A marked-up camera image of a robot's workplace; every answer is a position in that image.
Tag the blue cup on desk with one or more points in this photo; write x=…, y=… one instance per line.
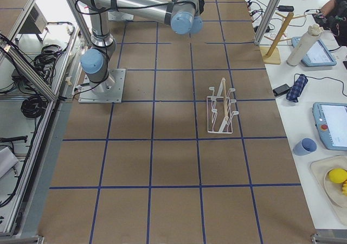
x=305, y=147

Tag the white wire cup rack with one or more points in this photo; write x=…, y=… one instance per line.
x=220, y=113

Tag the aluminium frame post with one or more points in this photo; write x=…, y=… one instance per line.
x=271, y=7

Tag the blue plaid folded umbrella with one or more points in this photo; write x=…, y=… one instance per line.
x=296, y=90

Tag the blue teach pendant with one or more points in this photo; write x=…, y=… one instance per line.
x=318, y=55
x=330, y=121

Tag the yellow toy lemon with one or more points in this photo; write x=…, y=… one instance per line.
x=337, y=175

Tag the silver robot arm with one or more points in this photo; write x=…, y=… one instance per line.
x=183, y=16

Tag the person in black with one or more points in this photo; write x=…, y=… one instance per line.
x=335, y=12

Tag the black power adapter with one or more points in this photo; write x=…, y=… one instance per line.
x=281, y=90

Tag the wooden mug tree stand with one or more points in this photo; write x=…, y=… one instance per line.
x=271, y=55

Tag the white cylindrical bottle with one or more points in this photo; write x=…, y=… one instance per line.
x=305, y=43

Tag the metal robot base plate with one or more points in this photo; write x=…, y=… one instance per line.
x=110, y=91

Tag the beige tray with bowl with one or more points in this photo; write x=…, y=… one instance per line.
x=333, y=191

